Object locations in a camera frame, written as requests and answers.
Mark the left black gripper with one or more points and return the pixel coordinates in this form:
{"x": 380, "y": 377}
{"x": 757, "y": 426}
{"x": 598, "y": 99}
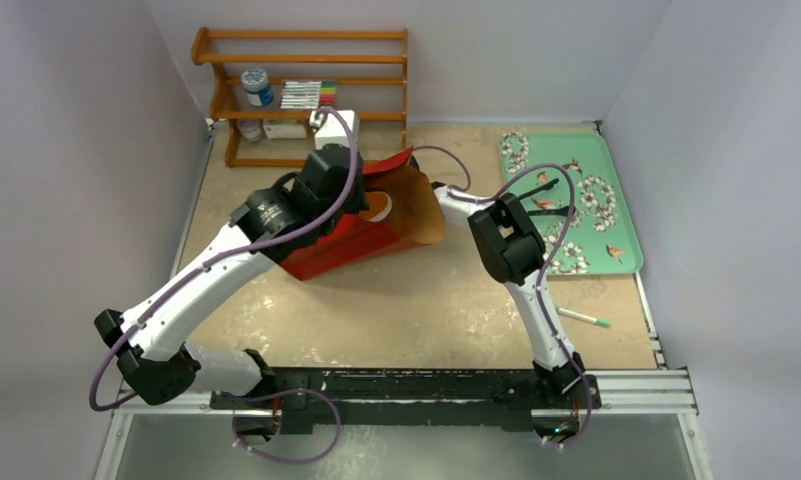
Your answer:
{"x": 358, "y": 203}

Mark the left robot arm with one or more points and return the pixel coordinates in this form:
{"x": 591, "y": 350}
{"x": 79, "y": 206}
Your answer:
{"x": 148, "y": 342}

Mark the red paper bag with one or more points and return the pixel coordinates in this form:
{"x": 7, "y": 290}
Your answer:
{"x": 416, "y": 220}

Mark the green floral tray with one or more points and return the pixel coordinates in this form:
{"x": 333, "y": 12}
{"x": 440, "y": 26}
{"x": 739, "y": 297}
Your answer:
{"x": 601, "y": 239}

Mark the black metal tongs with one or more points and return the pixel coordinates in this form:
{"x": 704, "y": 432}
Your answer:
{"x": 543, "y": 207}

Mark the blue lidded jar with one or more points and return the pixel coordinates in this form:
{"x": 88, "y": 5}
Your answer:
{"x": 257, "y": 87}

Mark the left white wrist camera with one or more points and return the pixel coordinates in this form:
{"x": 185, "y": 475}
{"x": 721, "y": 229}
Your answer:
{"x": 327, "y": 129}

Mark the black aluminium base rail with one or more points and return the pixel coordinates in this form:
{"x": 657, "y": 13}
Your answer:
{"x": 303, "y": 398}

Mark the wooden shelf rack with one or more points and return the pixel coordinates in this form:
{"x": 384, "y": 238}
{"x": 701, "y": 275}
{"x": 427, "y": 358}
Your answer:
{"x": 375, "y": 60}

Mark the fake bread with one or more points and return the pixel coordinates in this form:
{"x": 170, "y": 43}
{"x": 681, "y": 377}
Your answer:
{"x": 379, "y": 206}

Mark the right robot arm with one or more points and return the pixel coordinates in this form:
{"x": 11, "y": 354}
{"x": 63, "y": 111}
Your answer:
{"x": 513, "y": 254}

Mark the small clear jar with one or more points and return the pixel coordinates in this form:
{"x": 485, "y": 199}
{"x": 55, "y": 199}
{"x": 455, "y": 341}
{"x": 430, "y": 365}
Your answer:
{"x": 251, "y": 131}

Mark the green white pen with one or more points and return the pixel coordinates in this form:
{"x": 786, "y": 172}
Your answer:
{"x": 582, "y": 317}

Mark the pack of coloured markers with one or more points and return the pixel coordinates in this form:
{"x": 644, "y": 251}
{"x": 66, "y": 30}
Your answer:
{"x": 308, "y": 94}

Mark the white small box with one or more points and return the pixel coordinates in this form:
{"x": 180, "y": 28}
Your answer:
{"x": 284, "y": 129}

